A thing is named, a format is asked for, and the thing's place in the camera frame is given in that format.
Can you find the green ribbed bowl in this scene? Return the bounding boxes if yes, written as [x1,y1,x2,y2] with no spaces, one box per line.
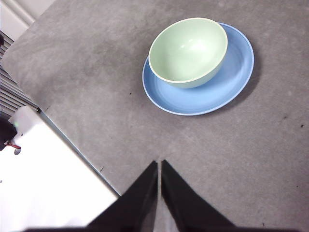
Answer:
[148,17,229,89]

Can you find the grey slatted panel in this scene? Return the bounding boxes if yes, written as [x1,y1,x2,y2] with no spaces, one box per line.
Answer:
[0,31,40,118]

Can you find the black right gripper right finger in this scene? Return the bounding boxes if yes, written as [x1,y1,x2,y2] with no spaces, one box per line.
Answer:
[161,159,236,229]

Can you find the blue plate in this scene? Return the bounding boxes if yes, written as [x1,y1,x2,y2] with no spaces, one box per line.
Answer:
[142,22,255,116]

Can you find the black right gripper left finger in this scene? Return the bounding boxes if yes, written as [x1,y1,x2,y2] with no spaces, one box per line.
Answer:
[88,160,159,229]

